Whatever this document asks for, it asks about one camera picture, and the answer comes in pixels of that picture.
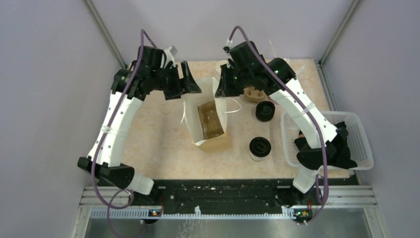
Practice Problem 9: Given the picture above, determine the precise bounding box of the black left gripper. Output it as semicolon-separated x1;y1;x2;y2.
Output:
151;60;202;100

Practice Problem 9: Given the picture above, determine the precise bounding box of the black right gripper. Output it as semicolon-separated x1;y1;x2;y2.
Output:
214;64;252;99

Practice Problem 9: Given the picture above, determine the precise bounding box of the brown paper bag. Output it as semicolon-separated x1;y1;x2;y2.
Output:
181;77;243;153

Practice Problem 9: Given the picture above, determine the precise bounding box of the brown cardboard cup carrier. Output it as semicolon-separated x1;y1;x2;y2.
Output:
244;87;267;103
198;101;224;140

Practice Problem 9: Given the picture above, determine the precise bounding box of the black plastic cup lid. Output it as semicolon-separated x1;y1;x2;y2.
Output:
249;137;271;157

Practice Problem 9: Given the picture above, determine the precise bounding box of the white paper cup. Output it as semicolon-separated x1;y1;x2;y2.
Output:
250;153;266;162

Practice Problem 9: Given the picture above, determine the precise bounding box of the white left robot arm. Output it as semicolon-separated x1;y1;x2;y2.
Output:
77;46;201;205

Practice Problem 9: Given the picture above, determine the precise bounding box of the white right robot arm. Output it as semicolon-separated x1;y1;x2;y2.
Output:
214;40;346;204

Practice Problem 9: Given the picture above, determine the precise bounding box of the stack of white paper cups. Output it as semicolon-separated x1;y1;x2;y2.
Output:
215;60;229;80

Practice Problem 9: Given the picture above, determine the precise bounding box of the stack of black lids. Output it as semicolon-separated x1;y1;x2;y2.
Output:
255;101;275;122

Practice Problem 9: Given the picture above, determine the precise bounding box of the black cloth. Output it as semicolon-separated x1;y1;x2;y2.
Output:
294;121;357;170

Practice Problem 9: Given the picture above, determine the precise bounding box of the white plastic basket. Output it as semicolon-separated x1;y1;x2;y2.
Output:
280;111;374;170

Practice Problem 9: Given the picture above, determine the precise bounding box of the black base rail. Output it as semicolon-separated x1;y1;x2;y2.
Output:
116;177;324;219

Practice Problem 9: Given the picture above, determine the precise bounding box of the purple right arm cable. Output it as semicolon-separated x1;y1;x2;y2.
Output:
228;25;330;226

